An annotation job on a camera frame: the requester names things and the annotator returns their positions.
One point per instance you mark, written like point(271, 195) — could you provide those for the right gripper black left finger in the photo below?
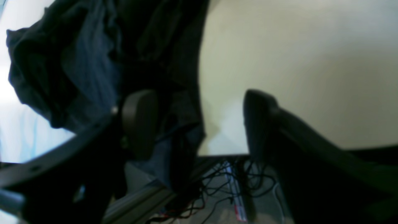
point(75, 181)

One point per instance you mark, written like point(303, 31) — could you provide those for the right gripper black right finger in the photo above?
point(322, 183)

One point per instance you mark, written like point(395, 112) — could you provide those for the black T-shirt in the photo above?
point(83, 57)

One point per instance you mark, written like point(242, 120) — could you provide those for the white power strip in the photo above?
point(235, 192)

